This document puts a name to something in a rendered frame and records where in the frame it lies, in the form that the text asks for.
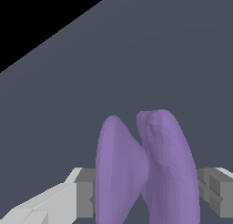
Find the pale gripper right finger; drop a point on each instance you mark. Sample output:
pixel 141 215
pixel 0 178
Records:
pixel 217 191

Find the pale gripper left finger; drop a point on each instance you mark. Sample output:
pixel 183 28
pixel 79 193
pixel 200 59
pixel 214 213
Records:
pixel 60 197

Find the purple curved object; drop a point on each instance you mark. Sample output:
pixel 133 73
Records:
pixel 170 173

